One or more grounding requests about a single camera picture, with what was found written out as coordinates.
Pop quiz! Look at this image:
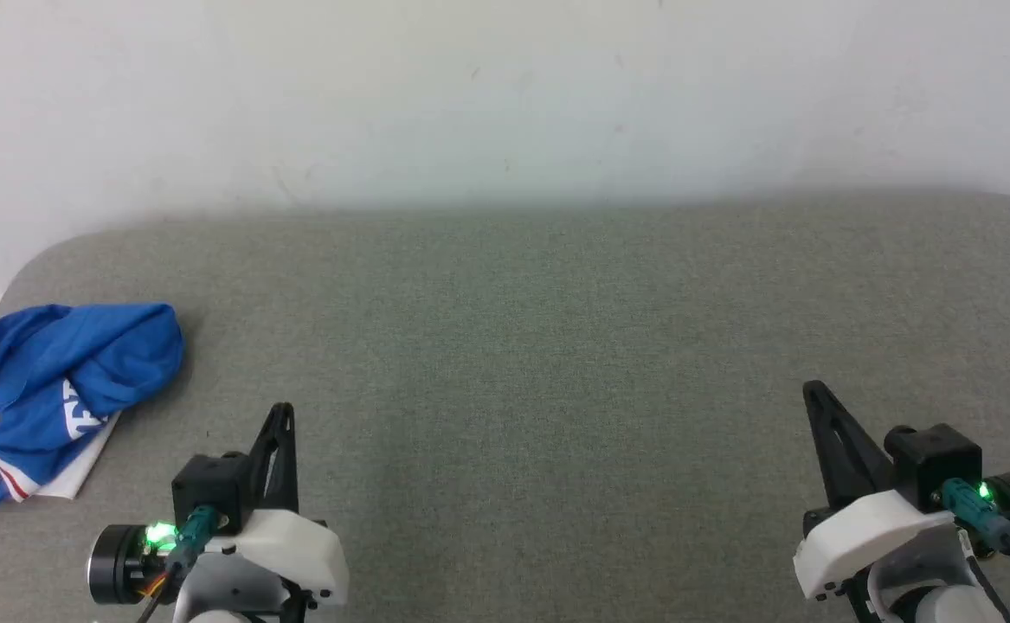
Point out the blue basketball jersey white trim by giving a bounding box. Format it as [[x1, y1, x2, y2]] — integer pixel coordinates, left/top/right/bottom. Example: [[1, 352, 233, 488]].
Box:
[[0, 301, 187, 511]]

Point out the right black cable teal plug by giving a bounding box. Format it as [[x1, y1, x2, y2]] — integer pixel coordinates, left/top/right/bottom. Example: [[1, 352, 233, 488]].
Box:
[[940, 478, 1010, 623]]

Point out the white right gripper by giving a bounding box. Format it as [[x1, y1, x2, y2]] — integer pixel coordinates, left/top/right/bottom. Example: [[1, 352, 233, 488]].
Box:
[[793, 381, 960, 602]]

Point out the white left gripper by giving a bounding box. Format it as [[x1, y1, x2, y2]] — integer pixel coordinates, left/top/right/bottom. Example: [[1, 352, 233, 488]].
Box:
[[177, 403, 351, 623]]

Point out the grey fabric sofa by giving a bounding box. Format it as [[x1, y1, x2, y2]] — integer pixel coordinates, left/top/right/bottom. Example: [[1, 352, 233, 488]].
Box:
[[0, 189, 1010, 623]]

